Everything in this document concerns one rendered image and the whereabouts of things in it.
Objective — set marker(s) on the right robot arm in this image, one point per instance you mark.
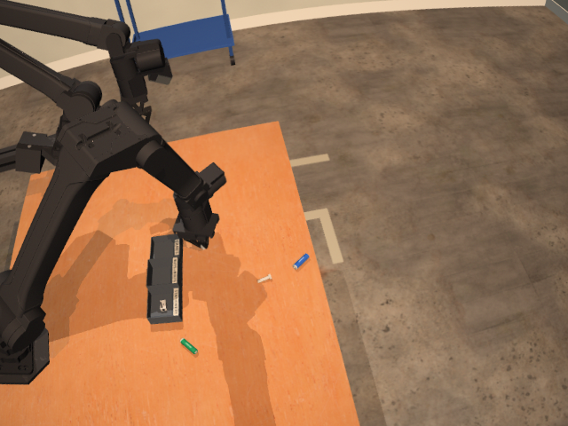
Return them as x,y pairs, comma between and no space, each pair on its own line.
90,152

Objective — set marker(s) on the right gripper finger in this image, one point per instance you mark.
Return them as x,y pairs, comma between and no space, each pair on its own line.
196,243
205,243

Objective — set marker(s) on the grey hex-head bolt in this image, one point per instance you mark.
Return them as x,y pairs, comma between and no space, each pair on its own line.
265,278

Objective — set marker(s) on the green aa battery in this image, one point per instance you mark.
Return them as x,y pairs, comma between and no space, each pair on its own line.
191,348

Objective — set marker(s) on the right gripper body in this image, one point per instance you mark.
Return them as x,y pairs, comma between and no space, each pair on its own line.
195,225

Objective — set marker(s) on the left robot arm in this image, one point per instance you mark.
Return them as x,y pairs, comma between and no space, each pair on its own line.
85,96

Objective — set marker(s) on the dark grey bin rack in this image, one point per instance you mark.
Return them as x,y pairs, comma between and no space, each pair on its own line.
159,272

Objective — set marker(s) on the blue aa battery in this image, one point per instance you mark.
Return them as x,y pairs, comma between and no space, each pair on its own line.
300,261

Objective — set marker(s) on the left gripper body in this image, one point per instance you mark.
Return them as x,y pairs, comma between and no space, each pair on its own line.
126,93

